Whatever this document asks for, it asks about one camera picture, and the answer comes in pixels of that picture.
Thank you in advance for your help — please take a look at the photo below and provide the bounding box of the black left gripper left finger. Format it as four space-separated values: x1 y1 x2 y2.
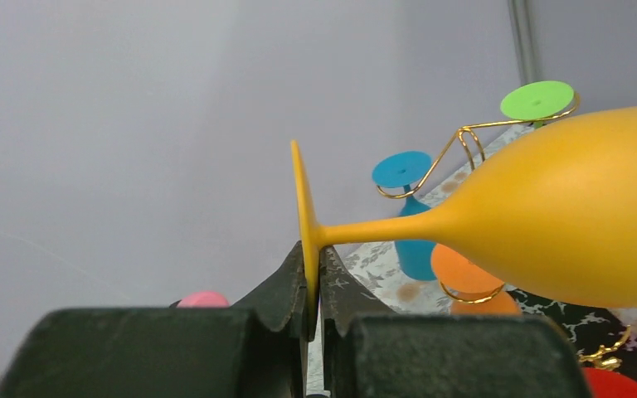
0 245 309 397

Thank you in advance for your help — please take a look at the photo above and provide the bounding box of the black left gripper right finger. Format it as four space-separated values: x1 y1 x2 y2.
318 247 591 397

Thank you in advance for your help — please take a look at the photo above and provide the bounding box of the orange plastic wine glass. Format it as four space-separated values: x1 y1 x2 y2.
430 244 522 316

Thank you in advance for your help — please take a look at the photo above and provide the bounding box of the blue plastic wine glass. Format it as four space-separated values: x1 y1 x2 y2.
372 151 436 281

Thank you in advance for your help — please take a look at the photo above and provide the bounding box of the red plastic wine glass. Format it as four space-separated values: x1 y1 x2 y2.
583 367 637 398

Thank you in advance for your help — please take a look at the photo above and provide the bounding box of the yellow plastic wine glass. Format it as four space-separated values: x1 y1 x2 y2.
290 106 637 313

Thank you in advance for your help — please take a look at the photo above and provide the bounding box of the green plastic wine glass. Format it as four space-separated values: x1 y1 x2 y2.
499 80 576 129

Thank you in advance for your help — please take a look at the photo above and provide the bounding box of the pink microphone on black stand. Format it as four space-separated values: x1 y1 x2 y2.
170 290 229 308

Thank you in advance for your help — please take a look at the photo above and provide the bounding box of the floral patterned table cloth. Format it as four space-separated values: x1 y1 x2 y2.
306 123 637 398

